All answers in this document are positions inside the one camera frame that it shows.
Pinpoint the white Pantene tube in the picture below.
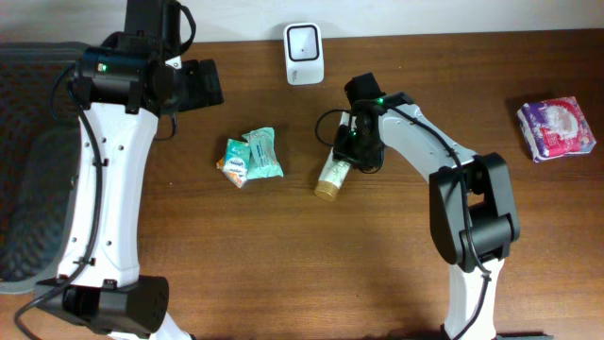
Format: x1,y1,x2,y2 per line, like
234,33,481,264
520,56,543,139
313,149,352,202

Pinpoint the orange tissue pack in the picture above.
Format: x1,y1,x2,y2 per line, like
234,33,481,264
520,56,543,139
217,157,248,188

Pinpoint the green wipes pack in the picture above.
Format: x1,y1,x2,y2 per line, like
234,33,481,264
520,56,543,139
243,127,284,179

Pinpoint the red purple tissue pack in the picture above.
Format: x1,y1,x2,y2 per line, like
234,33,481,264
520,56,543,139
516,96,596,163

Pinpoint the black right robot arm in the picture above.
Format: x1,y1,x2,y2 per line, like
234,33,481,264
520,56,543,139
333,73,520,339

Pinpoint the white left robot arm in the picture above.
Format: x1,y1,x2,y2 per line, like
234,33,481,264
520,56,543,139
31,1,224,340

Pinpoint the white barcode scanner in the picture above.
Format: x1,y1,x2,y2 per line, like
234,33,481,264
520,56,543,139
283,23,325,86

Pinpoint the grey plastic basket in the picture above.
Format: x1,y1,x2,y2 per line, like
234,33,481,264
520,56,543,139
1,42,87,295

